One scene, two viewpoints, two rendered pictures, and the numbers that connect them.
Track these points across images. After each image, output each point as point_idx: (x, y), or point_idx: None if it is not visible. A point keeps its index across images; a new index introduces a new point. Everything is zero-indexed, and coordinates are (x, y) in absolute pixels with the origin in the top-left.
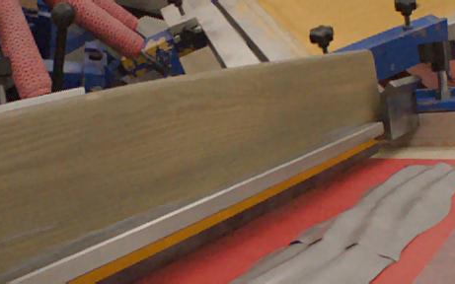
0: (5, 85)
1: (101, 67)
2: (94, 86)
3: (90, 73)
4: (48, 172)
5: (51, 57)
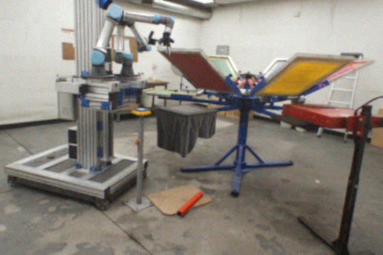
0: (246, 98)
1: (256, 98)
2: (253, 100)
3: (253, 98)
4: None
5: (271, 105)
